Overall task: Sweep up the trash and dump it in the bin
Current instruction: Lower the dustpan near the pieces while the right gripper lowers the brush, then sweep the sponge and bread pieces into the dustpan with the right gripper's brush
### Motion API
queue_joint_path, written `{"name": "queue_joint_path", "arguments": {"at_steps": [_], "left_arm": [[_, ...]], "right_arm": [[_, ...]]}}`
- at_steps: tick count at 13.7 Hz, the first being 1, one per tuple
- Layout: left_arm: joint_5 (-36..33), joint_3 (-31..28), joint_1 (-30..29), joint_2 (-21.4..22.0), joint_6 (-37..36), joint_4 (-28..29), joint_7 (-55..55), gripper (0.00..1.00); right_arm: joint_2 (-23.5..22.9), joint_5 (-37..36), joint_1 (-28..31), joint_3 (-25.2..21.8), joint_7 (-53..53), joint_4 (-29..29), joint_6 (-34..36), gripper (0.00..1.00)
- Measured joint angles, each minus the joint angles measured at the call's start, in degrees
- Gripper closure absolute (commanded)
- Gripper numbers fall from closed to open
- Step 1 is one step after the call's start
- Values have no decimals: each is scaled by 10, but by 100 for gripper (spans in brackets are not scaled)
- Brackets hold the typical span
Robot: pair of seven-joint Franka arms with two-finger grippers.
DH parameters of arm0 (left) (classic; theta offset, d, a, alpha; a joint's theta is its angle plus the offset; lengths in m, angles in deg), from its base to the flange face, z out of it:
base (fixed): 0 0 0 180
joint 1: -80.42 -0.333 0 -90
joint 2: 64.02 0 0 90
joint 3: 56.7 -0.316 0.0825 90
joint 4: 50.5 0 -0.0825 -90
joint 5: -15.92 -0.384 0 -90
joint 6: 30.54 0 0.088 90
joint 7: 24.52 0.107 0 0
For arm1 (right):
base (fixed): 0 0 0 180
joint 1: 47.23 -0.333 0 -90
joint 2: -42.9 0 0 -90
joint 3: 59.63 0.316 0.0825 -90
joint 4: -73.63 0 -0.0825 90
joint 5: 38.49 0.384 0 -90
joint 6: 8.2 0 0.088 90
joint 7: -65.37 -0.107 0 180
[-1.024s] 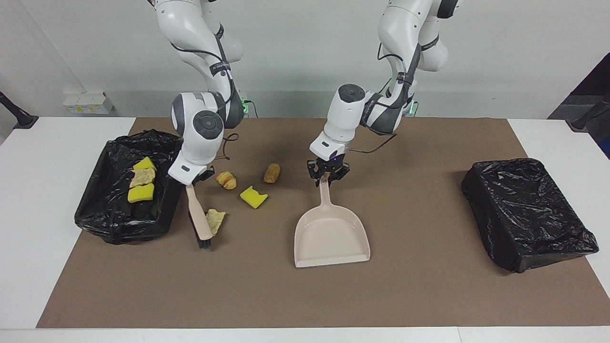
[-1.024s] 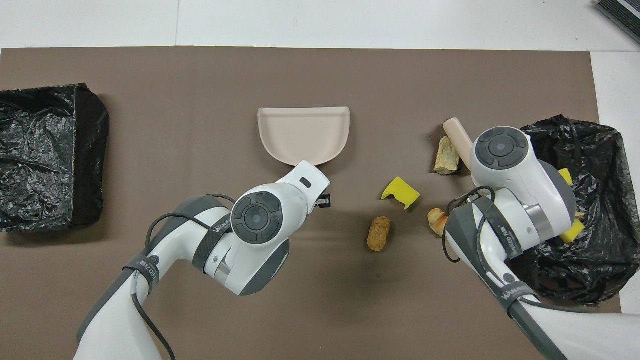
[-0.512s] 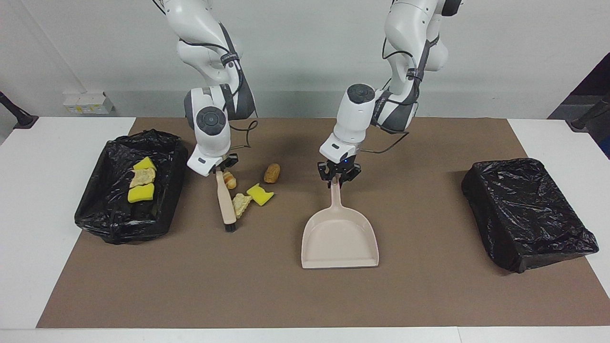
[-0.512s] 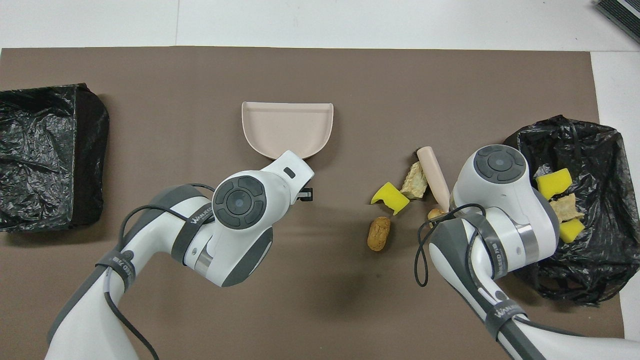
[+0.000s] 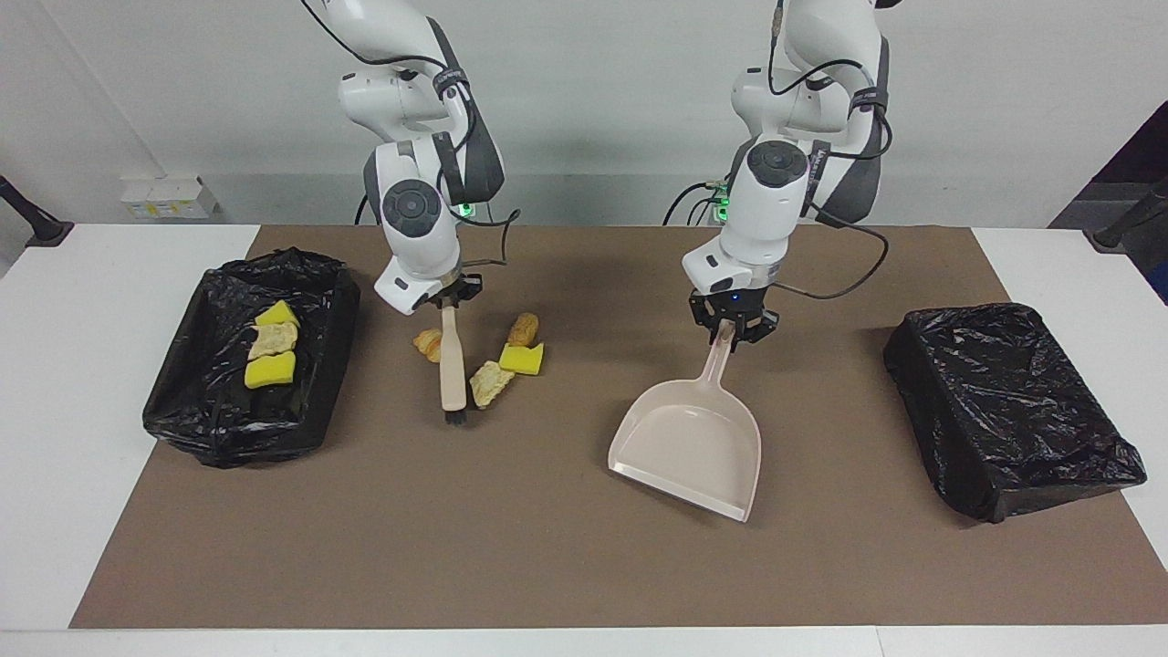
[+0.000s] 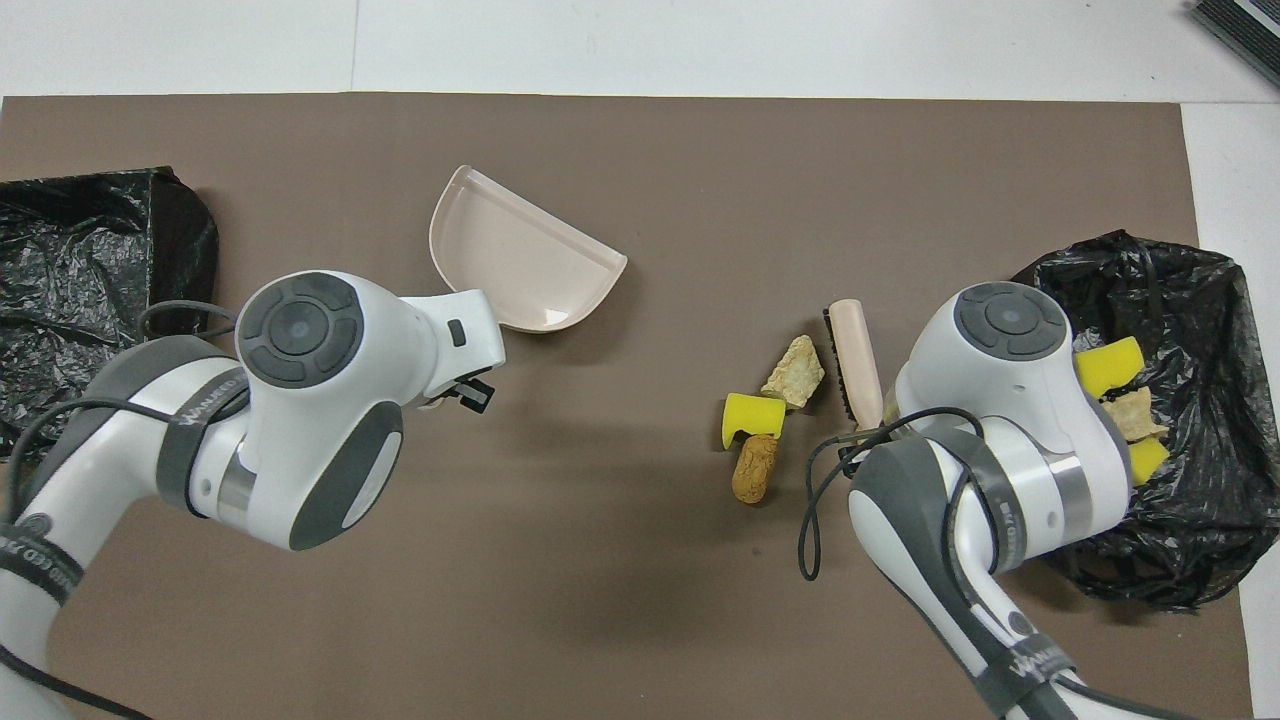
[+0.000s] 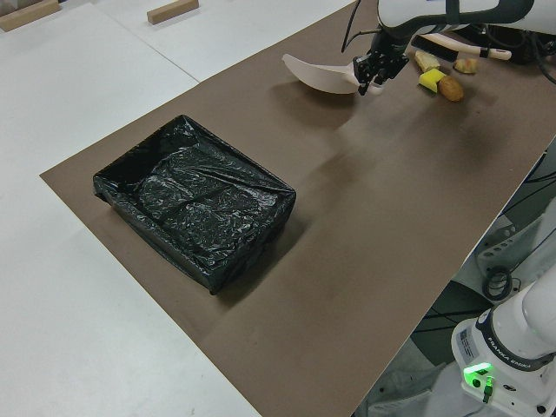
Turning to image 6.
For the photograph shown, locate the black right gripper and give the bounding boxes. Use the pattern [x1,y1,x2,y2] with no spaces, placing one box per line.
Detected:
[838,432,881,475]

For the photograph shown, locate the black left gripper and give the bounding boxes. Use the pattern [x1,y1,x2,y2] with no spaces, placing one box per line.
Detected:
[438,372,497,414]

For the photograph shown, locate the beige hand brush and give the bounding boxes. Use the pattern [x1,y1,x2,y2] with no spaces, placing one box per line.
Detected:
[823,298,887,432]

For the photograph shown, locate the pale bread chunk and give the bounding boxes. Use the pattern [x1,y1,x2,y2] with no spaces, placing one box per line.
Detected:
[760,335,827,409]

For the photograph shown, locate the notched yellow sponge piece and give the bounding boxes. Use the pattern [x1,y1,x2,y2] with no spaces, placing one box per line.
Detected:
[722,392,788,451]

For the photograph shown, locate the beige plastic dustpan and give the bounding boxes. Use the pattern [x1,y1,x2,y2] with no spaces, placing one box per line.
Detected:
[429,165,629,335]

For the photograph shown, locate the large yellow sponge piece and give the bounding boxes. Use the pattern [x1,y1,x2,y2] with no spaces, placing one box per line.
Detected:
[1073,336,1146,398]

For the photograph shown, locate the small yellow sponge piece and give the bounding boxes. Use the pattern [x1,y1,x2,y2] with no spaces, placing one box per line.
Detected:
[1128,437,1171,488]

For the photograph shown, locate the open bin with black bag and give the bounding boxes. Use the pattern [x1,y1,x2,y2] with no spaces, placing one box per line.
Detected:
[1010,230,1280,613]

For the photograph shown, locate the oval brown bread roll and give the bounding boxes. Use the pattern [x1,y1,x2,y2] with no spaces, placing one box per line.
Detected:
[731,433,780,505]

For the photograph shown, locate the brown table mat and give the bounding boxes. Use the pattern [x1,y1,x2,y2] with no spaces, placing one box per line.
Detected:
[0,95,1256,720]

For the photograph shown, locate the box wrapped in black bag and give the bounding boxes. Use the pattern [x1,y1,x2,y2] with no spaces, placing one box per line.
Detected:
[0,167,221,461]

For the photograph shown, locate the dark ribbed device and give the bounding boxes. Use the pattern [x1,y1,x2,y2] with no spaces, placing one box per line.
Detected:
[1190,0,1280,91]

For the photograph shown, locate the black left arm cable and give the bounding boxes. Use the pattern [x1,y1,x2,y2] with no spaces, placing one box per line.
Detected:
[0,298,243,720]

